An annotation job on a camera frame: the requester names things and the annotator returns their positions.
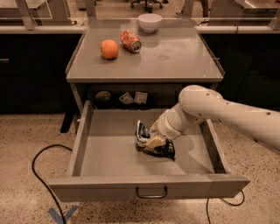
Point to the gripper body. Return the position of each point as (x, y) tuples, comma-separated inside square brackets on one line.
[(166, 128)]

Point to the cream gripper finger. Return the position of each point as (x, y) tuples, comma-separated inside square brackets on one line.
[(156, 141)]

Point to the blue chip bag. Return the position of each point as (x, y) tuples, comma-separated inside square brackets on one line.
[(142, 135)]

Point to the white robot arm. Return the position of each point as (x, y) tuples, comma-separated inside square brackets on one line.
[(197, 104)]

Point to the open grey drawer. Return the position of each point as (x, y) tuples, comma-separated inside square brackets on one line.
[(106, 165)]

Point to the dark round object under counter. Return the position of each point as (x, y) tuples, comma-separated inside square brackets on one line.
[(103, 98)]

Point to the grey cabinet counter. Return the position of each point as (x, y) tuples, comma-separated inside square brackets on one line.
[(175, 53)]

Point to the white label card right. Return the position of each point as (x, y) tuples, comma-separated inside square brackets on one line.
[(140, 98)]

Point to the white label card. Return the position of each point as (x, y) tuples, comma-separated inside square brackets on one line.
[(126, 99), (140, 98)]

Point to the white label card left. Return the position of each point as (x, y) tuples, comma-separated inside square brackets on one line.
[(126, 99)]

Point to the orange fruit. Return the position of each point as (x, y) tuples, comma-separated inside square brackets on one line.
[(109, 49)]

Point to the red soda can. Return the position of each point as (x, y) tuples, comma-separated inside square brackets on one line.
[(130, 41)]

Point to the white bowl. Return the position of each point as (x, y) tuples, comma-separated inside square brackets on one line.
[(149, 22)]

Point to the black office chair base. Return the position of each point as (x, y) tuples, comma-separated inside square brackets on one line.
[(148, 4)]

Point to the blue tape floor mark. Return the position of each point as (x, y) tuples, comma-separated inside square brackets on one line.
[(63, 216)]

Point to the black drawer handle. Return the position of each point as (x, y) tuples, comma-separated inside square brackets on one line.
[(151, 193)]

